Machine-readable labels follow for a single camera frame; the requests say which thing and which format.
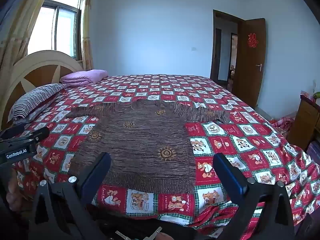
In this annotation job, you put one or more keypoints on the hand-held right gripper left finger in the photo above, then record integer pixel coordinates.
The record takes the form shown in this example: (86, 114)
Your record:
(96, 176)

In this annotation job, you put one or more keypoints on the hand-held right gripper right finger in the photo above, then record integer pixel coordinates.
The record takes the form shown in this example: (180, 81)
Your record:
(228, 176)

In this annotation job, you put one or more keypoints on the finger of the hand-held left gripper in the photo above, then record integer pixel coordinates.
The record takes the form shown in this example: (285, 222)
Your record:
(37, 134)
(12, 131)

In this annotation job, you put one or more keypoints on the brown knitted sweater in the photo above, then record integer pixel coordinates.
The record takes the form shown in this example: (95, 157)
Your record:
(145, 142)

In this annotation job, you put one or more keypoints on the person's left hand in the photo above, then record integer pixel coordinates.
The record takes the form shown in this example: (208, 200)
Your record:
(17, 195)

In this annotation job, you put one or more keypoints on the striped pillow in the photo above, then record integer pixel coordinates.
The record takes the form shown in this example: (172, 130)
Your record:
(32, 100)

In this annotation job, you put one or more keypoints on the red checkered printed bedsheet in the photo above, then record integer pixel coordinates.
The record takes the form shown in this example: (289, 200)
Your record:
(250, 140)

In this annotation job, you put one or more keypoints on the wooden bed headboard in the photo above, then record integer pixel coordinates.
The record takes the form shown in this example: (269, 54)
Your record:
(37, 70)

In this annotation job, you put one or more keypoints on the folded purple blanket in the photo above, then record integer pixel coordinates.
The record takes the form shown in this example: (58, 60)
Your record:
(83, 77)

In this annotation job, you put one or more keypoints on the red cloth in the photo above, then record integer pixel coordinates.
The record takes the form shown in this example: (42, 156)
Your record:
(282, 123)

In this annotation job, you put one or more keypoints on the wooden cabinet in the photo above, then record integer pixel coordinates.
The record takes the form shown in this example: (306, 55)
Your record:
(303, 120)

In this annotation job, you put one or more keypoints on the yellow patterned curtain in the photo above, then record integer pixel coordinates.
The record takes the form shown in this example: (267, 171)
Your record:
(15, 25)
(86, 27)

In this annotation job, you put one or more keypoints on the window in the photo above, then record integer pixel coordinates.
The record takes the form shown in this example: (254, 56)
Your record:
(57, 22)

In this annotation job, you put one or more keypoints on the brown wooden door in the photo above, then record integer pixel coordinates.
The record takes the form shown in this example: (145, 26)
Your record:
(248, 62)

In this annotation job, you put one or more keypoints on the red paper door decoration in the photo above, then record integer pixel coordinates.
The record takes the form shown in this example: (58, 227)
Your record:
(252, 40)

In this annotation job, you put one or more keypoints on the dark wooden door frame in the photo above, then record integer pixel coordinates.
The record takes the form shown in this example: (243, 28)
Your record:
(215, 45)

